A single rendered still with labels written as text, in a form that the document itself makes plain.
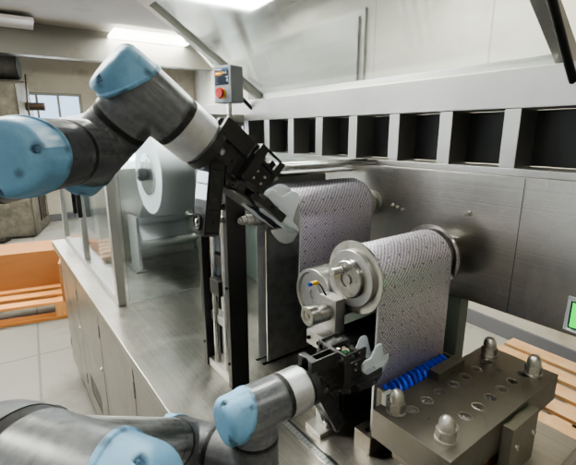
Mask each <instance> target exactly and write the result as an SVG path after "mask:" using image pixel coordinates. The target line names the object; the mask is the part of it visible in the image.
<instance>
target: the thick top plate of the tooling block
mask: <svg viewBox="0 0 576 465"><path fill-rule="evenodd" d="M481 348H482V346H481V347H480V348H478V349H476V350H474V351H473V352H470V353H468V354H467V355H465V356H463V357H462V358H463V359H464V367H462V368H461V369H459V370H457V371H456V372H454V373H452V374H451V375H449V376H447V377H445V378H443V379H442V380H440V381H437V380H435V379H433V378H432V377H430V376H429V377H427V378H425V379H424V380H422V381H420V382H418V383H417V384H415V385H413V386H411V387H409V388H407V389H405V390H404V391H403V394H404V401H405V402H406V414H405V415H404V416H403V417H393V416H391V415H389V414H388V413H387V412H386V407H387V406H386V407H385V406H384V405H382V404H380V405H378V406H377V407H375V408H374V409H373V414H372V431H371V436H373V437H374V438H375V439H377V441H378V442H379V443H381V444H382V445H383V446H385V447H386V448H388V449H389V450H390V451H391V452H393V453H394V454H395V455H397V456H398V457H399V458H400V459H402V460H403V461H405V462H406V463H407V464H409V465H480V464H481V463H482V462H484V461H485V460H486V459H487V458H488V457H489V456H490V455H492V454H493V453H494V452H495V451H496V450H497V449H498V448H499V446H500V440H501V434H502V427H503V424H504V423H505V422H506V421H508V420H509V419H510V418H511V417H512V416H514V415H515V414H516V413H517V412H518V411H520V410H521V409H522V408H524V407H525V406H526V405H527V404H528V403H529V404H531V405H533V406H535V407H536V408H538V409H539V411H541V410H542V409H543V408H544V407H545V406H546V405H547V404H549V403H550V402H551V401H552V400H553V399H554V397H555V392H556V386H557V382H558V375H557V374H555V373H553V372H550V371H548V370H546V369H544V368H543V371H542V374H543V376H542V377H541V378H532V377H529V376H527V375H525V374H524V373H523V371H522V369H523V368H524V363H526V361H524V360H522V359H520V358H517V357H515V356H513V355H510V354H508V353H505V352H503V351H500V350H498V357H497V358H495V359H490V358H486V357H484V356H483V355H481V354H480V351H481ZM443 414H449V415H451V416H452V417H453V419H454V421H455V429H456V430H457V444H456V445H455V446H453V447H445V446H442V445H441V444H439V443H438V442H437V441H436V440H435V438H434V433H435V431H436V425H437V424H438V420H439V418H440V416H441V415H443Z"/></svg>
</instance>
